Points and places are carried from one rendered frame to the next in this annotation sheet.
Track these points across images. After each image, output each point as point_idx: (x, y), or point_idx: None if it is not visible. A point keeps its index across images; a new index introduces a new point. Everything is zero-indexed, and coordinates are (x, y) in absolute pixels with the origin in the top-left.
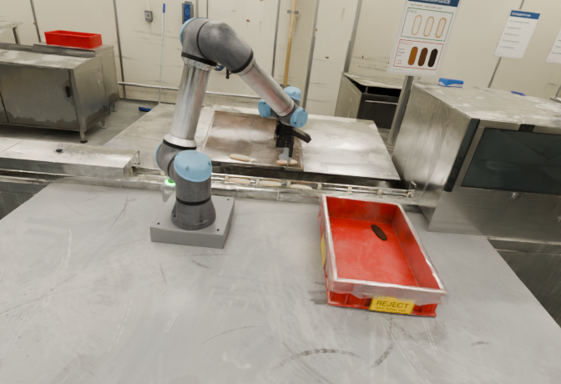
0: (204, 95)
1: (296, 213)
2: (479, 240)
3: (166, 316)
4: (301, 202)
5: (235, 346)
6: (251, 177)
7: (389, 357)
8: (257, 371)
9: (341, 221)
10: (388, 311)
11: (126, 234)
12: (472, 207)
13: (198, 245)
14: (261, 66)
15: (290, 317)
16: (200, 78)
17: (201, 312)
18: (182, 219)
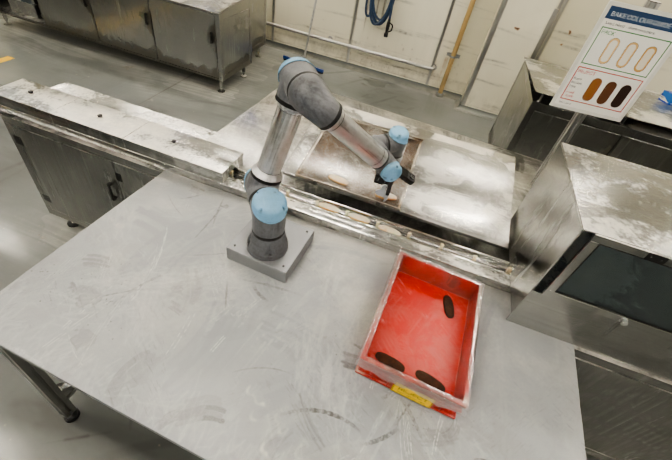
0: (293, 136)
1: (372, 259)
2: (564, 348)
3: (216, 337)
4: (383, 247)
5: (259, 383)
6: (342, 206)
7: (386, 441)
8: (268, 412)
9: (414, 282)
10: (408, 398)
11: (209, 245)
12: (565, 315)
13: (264, 273)
14: (351, 123)
15: (315, 372)
16: (290, 122)
17: (244, 342)
18: (253, 249)
